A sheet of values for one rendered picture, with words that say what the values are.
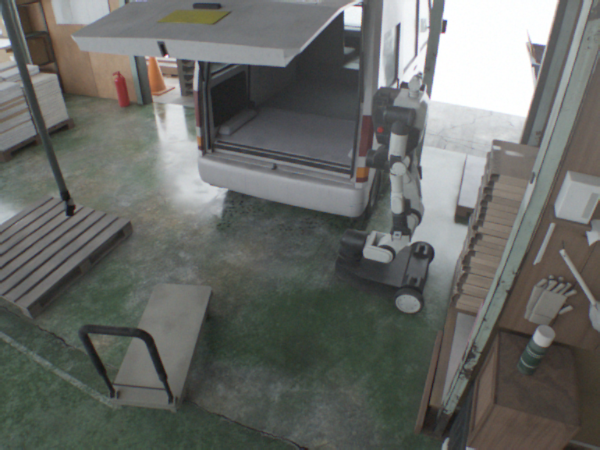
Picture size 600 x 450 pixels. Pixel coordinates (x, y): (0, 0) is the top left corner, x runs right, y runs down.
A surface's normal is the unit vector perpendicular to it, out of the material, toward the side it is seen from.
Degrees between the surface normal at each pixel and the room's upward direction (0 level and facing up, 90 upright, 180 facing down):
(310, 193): 87
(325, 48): 93
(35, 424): 0
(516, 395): 0
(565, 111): 90
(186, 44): 106
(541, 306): 90
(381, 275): 0
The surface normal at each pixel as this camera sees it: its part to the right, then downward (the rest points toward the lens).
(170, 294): 0.00, -0.81
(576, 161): -0.39, 0.55
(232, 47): -0.32, 0.76
